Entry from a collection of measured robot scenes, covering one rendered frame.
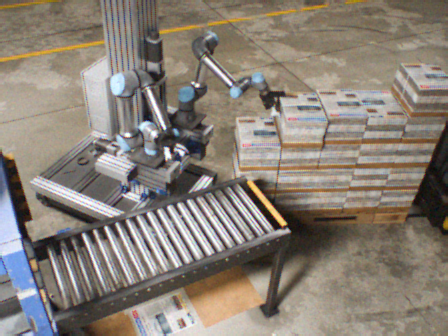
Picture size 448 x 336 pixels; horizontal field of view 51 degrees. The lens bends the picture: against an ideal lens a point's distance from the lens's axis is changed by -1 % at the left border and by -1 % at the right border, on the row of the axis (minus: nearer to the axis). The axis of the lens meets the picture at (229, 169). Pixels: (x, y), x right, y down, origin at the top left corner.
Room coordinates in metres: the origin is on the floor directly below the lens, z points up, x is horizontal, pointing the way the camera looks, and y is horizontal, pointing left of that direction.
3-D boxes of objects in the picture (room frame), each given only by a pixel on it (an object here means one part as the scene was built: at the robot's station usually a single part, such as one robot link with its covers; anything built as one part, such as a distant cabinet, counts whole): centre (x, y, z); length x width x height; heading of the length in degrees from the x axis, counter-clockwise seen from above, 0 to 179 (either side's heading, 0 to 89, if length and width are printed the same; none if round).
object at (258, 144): (2.89, -0.62, 0.42); 1.17 x 0.39 x 0.83; 98
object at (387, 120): (2.95, -1.04, 0.95); 0.38 x 0.29 x 0.23; 8
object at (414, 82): (2.99, -1.34, 0.65); 0.39 x 0.30 x 1.29; 8
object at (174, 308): (1.76, 0.37, 0.00); 0.37 x 0.28 x 0.01; 121
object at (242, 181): (1.99, 0.46, 0.74); 1.34 x 0.05 x 0.12; 121
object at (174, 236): (1.81, 0.28, 0.77); 0.47 x 0.05 x 0.05; 31
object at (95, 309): (1.56, 0.21, 0.74); 1.34 x 0.05 x 0.12; 121
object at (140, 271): (1.67, 0.51, 0.77); 0.47 x 0.05 x 0.05; 31
